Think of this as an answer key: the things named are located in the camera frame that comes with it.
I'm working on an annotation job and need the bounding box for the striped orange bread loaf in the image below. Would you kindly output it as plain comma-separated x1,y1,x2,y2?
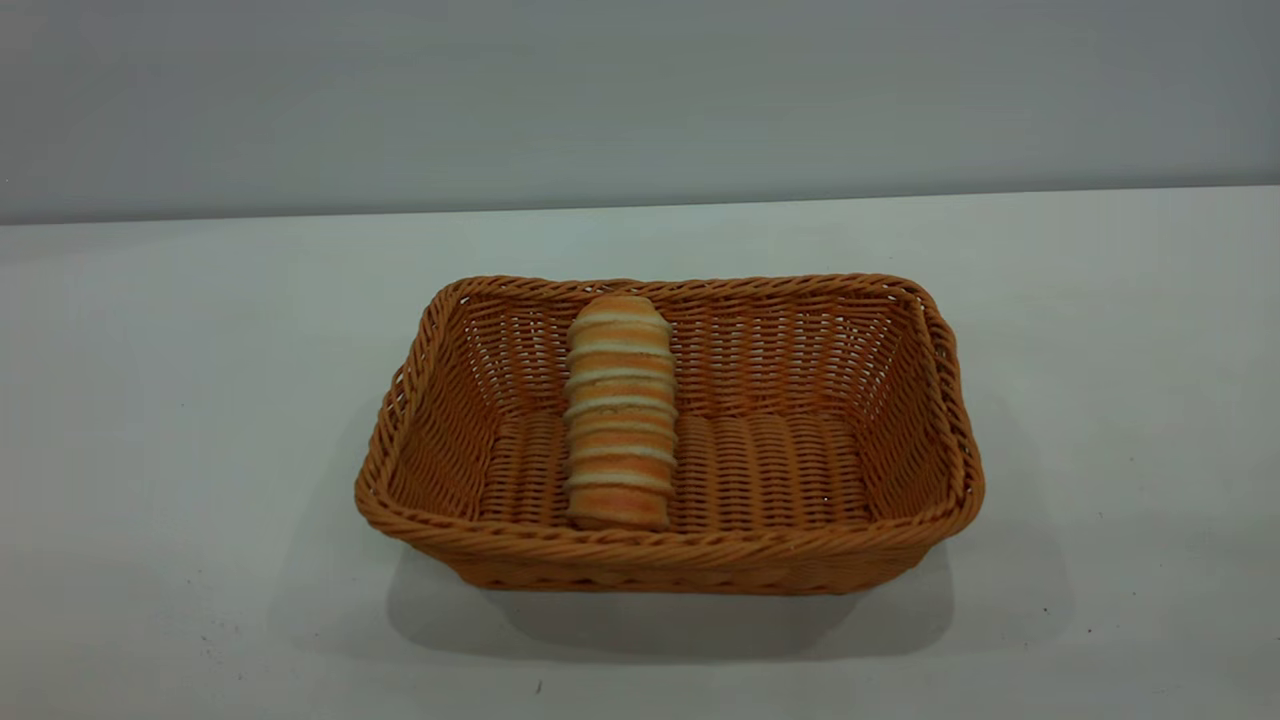
563,293,680,532

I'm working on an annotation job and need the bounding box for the orange-brown woven wicker basket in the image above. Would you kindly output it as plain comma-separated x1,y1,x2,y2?
354,272,987,598

